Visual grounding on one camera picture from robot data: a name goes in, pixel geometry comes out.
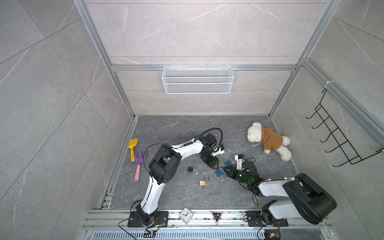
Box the white teddy bear brown hoodie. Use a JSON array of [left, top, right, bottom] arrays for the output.
[[247, 122, 292, 161]]

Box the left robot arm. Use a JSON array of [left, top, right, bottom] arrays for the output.
[[129, 128, 225, 227]]

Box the brass padlock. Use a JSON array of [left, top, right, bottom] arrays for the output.
[[200, 175, 209, 189]]

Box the yellow toy shovel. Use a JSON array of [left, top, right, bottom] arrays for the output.
[[128, 139, 138, 163]]

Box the red triangle warning sign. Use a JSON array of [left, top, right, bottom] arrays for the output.
[[210, 211, 223, 225]]

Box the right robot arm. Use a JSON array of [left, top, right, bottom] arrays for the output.
[[223, 161, 337, 226]]

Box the blue padlock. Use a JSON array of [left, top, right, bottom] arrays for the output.
[[224, 158, 233, 167], [215, 169, 223, 178]]

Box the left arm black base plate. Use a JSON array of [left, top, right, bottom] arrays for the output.
[[127, 211, 169, 228]]

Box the black wire hook rack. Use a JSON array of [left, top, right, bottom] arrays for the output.
[[306, 89, 384, 168]]

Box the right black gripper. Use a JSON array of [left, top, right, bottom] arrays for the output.
[[223, 166, 251, 186]]

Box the purple pink toy rake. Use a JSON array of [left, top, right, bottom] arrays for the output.
[[134, 152, 147, 182]]

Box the small white clock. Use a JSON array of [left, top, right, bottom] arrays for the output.
[[179, 208, 195, 225]]

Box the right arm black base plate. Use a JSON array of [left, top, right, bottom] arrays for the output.
[[243, 211, 289, 227]]

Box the white wire mesh basket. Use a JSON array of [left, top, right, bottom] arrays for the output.
[[162, 67, 235, 95]]

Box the black padlock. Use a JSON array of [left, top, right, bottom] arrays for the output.
[[187, 164, 198, 177]]

